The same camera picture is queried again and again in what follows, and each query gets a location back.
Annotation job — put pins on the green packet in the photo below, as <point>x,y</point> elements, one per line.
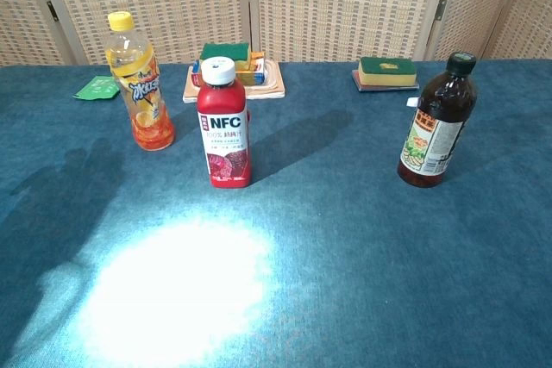
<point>95,88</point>

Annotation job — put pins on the blue tablecloth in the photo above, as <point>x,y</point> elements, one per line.
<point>328,256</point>

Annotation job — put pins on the green yellow sponge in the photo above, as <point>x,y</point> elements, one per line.
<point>224,50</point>
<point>388,75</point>

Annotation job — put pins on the dark brown tea bottle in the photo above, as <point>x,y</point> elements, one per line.
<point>431,139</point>

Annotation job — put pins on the orange blue small box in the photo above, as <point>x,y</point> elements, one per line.
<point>254,70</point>

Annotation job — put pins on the beige tray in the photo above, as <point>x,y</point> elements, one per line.
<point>267,88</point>

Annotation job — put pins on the yellow-capped iced tea bottle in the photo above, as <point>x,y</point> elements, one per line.
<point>146,122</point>

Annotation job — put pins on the woven folding screen panel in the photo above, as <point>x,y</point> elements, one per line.
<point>21,19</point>
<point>474,6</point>
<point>172,6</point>
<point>345,6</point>
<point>530,19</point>

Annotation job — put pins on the red NFC juice bottle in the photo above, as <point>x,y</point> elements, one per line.
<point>224,126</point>

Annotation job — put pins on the small white tag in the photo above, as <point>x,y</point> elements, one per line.
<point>412,102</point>

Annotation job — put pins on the dark metal screen hinge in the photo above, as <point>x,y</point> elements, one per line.
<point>440,9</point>
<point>52,10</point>

